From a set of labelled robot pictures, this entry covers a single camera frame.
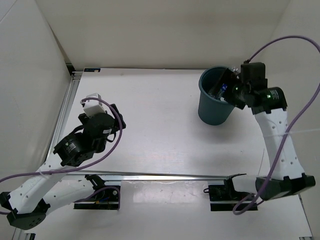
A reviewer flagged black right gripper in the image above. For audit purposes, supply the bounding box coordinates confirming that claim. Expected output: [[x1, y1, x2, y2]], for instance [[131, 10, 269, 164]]
[[209, 68, 250, 110]]

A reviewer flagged blue label crushed bottle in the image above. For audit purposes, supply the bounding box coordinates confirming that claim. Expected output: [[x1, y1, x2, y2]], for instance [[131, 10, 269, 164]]
[[213, 67, 240, 100]]

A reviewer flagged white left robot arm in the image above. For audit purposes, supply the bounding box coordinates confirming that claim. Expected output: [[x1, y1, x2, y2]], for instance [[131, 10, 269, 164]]
[[0, 99, 126, 230]]

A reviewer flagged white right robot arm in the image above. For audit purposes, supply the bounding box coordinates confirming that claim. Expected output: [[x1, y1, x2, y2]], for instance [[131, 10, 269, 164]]
[[208, 62, 316, 201]]

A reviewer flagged dark green plastic bin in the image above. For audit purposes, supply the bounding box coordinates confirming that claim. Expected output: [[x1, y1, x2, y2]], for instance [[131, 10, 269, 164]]
[[197, 66, 234, 126]]

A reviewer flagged blue sticker label left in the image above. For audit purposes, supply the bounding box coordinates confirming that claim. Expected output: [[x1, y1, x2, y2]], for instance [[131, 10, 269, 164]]
[[83, 68, 101, 73]]

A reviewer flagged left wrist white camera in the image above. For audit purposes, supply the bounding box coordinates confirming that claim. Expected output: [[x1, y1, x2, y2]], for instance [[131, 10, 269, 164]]
[[80, 100, 105, 118]]

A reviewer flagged aluminium table frame rail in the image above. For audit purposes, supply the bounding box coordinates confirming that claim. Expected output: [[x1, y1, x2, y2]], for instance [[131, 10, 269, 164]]
[[12, 64, 83, 240]]

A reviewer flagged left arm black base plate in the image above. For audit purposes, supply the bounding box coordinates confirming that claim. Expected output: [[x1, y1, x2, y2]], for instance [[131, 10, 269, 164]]
[[73, 180, 121, 211]]

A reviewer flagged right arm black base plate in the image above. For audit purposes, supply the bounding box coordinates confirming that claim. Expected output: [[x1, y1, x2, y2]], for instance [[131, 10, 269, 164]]
[[203, 185, 249, 212]]

